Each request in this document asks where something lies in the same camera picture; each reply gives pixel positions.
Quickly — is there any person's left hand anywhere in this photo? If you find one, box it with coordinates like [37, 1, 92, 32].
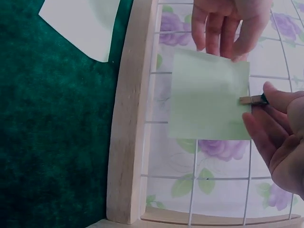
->
[191, 0, 271, 63]

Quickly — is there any person's right hand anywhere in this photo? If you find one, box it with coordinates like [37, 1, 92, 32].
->
[241, 81, 304, 198]

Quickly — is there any small wooden clothespin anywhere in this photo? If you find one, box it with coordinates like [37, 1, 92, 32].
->
[238, 94, 270, 106]

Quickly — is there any light green paper note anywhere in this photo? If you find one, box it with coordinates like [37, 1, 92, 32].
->
[168, 48, 252, 141]

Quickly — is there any white paper sheet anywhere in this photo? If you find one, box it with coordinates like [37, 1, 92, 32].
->
[38, 0, 121, 63]

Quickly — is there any wooden frame with wire grid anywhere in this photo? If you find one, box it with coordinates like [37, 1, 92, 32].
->
[106, 0, 304, 228]

